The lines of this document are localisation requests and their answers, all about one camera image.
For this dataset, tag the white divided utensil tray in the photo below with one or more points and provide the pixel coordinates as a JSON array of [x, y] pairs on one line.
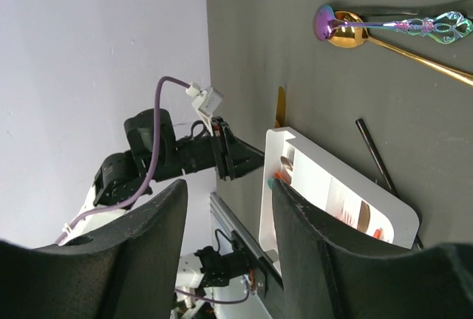
[[334, 187]]

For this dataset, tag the gold thin utensil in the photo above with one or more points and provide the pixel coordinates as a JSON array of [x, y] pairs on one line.
[[354, 37]]

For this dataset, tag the orange plastic spoon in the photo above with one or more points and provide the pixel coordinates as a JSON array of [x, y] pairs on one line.
[[278, 175]]

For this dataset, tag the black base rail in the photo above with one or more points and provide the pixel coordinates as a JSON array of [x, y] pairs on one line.
[[230, 278]]

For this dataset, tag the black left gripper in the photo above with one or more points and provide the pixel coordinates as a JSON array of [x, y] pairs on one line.
[[196, 151]]

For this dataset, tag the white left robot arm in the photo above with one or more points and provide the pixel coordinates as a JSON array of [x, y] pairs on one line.
[[156, 154]]

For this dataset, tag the iridescent purple spoon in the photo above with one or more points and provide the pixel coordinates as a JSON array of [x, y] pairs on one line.
[[446, 28]]

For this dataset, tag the gold metal knife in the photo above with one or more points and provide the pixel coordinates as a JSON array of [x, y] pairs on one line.
[[280, 108]]

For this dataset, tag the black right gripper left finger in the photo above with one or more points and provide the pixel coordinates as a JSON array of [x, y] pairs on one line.
[[124, 269]]

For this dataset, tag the silver metal spoon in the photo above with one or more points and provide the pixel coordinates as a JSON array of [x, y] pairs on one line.
[[287, 167]]

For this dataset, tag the orange plastic knife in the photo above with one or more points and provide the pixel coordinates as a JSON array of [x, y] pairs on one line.
[[378, 233]]

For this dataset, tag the black chopstick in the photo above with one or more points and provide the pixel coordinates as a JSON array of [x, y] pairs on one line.
[[376, 156]]

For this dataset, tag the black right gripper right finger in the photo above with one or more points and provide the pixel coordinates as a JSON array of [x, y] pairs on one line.
[[330, 270]]

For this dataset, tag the brown translucent utensil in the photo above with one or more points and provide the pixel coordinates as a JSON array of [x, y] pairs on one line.
[[363, 217]]

